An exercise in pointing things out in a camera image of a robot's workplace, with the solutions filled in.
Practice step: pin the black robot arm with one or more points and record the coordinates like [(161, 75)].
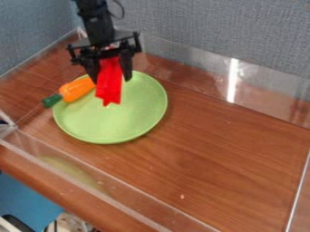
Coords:
[(97, 16)]

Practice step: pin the blue box under table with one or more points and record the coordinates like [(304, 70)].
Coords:
[(23, 203)]

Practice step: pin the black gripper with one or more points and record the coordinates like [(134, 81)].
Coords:
[(103, 45)]

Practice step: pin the orange toy carrot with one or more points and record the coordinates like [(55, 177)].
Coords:
[(71, 91)]

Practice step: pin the red star-shaped bar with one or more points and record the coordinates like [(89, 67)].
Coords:
[(110, 81)]

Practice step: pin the clear acrylic enclosure wall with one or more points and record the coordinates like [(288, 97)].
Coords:
[(223, 166)]

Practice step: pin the green plate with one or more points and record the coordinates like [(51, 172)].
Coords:
[(99, 124)]

